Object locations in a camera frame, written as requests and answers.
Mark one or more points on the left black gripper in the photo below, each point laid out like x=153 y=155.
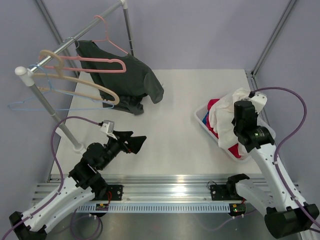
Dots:
x=134 y=142

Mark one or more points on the pink plastic hanger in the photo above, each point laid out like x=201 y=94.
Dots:
x=100 y=62

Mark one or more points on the white Coca-Cola t-shirt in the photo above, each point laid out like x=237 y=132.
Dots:
x=221 y=116

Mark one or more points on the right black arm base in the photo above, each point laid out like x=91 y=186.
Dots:
x=224 y=192

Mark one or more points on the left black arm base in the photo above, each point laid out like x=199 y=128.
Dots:
x=112 y=192

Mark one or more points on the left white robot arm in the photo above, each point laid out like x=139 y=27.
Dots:
x=83 y=184

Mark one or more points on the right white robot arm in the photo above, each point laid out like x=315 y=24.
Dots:
x=285 y=211

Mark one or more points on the dark grey t-shirt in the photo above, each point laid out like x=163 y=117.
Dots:
x=132 y=86

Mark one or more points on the white plastic basket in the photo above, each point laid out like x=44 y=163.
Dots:
x=234 y=123

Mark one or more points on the magenta cloth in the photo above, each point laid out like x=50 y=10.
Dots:
x=233 y=149

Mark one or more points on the silver clothes rack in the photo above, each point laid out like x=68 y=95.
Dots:
x=27 y=75

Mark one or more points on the aluminium mounting rail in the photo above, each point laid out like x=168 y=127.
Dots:
x=165 y=188

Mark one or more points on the white slotted cable duct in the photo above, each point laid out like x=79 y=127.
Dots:
x=209 y=207

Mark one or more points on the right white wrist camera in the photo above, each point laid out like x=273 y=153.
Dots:
x=259 y=100

